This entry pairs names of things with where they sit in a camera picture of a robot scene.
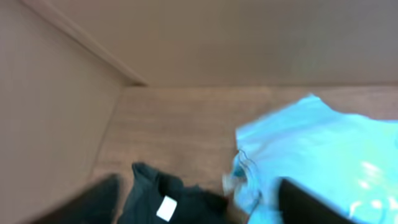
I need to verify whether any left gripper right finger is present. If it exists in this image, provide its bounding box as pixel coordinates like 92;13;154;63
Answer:
278;179;354;224

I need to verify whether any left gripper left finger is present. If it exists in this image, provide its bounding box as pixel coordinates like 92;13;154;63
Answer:
29;174;121;224

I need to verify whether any light blue printed t-shirt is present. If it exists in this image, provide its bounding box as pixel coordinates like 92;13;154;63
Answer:
223;95;397;223

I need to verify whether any black folded t-shirt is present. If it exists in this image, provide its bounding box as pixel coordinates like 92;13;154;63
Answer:
118;162;229;224

